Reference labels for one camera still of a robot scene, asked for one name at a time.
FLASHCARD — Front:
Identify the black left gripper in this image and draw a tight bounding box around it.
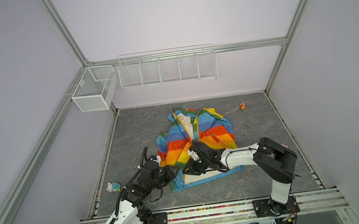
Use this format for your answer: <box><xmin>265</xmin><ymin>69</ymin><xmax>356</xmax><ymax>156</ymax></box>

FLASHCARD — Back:
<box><xmin>146</xmin><ymin>163</ymin><xmax>181</xmax><ymax>192</ymax></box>

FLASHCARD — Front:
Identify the multicolour patchwork jacket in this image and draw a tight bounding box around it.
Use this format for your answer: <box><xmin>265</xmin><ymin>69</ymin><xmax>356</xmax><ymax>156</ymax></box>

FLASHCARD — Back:
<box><xmin>156</xmin><ymin>107</ymin><xmax>243</xmax><ymax>193</ymax></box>

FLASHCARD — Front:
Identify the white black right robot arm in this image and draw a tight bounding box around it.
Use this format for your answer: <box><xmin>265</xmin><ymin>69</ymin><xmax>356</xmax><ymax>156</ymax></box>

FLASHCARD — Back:
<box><xmin>183</xmin><ymin>137</ymin><xmax>300</xmax><ymax>218</ymax></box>

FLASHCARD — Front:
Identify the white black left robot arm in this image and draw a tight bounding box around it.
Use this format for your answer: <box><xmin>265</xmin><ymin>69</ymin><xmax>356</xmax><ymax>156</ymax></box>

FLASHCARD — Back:
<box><xmin>105</xmin><ymin>160</ymin><xmax>179</xmax><ymax>224</ymax></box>

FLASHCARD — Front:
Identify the white teal small toy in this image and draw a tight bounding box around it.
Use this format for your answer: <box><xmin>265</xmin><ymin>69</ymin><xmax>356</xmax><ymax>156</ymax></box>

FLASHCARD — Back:
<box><xmin>106</xmin><ymin>182</ymin><xmax>121</xmax><ymax>193</ymax></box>

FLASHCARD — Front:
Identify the small white mesh basket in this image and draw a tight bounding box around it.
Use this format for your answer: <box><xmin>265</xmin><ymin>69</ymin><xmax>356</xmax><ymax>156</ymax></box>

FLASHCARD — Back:
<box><xmin>72</xmin><ymin>65</ymin><xmax>118</xmax><ymax>112</ymax></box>

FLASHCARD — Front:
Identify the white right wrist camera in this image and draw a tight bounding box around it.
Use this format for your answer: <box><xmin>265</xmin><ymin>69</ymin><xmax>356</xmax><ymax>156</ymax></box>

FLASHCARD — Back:
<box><xmin>187</xmin><ymin>147</ymin><xmax>200</xmax><ymax>161</ymax></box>

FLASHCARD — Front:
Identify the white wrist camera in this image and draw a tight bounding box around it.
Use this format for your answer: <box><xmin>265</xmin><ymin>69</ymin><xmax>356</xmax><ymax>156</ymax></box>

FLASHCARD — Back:
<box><xmin>187</xmin><ymin>147</ymin><xmax>200</xmax><ymax>161</ymax></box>
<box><xmin>148</xmin><ymin>155</ymin><xmax>161</xmax><ymax>165</ymax></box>

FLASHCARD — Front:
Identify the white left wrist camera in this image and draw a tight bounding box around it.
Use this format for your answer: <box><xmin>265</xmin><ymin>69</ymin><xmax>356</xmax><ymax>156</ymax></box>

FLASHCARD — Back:
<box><xmin>148</xmin><ymin>155</ymin><xmax>161</xmax><ymax>165</ymax></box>

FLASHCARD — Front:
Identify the long white wire basket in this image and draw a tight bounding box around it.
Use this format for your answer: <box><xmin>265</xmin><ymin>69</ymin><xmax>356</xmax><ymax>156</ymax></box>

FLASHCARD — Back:
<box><xmin>118</xmin><ymin>44</ymin><xmax>219</xmax><ymax>89</ymax></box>

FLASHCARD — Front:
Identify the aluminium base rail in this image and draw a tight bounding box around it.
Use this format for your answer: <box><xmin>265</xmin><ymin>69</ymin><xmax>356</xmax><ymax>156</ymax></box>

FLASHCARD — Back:
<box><xmin>152</xmin><ymin>188</ymin><xmax>359</xmax><ymax>224</ymax></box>

